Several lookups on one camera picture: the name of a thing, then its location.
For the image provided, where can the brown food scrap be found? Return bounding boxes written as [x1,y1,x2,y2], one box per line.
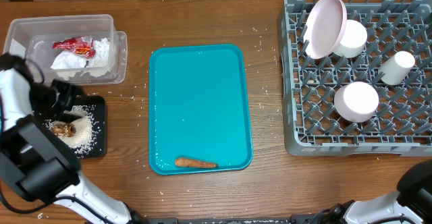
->
[51,122,76,138]

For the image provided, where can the red snack wrapper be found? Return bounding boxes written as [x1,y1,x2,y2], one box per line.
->
[52,36,96,57]

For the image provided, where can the white tissue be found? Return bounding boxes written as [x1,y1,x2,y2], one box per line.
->
[85,38,110,67]

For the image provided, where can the orange carrot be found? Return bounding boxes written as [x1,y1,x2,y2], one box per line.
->
[175,158,218,169]

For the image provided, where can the large white plate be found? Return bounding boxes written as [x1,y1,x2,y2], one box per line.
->
[304,0,347,59]

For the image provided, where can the light green bowl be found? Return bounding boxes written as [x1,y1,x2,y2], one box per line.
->
[333,20,367,58]

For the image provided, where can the white paper cup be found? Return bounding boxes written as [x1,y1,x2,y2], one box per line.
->
[378,51,415,86]

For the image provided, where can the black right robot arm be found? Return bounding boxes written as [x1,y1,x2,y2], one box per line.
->
[309,160,431,224]

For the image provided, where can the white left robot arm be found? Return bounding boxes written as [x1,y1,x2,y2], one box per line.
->
[1,53,147,223]

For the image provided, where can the grey dishwasher rack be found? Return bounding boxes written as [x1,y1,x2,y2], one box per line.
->
[278,0,431,157]

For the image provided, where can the white crumpled napkin in bin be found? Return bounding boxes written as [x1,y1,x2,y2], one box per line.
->
[51,51,90,80]

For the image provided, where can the black plastic tray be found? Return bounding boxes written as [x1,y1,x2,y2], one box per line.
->
[33,94,108,159]

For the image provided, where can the spilled white rice pile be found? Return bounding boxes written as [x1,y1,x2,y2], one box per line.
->
[44,105,102,158]

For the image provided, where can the clear plastic bin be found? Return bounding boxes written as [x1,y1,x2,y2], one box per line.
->
[3,14,128,85]

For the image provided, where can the teal plastic tray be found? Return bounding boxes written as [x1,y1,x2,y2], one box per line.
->
[148,44,253,175]

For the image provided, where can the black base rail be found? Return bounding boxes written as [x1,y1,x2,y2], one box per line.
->
[84,215,325,224]

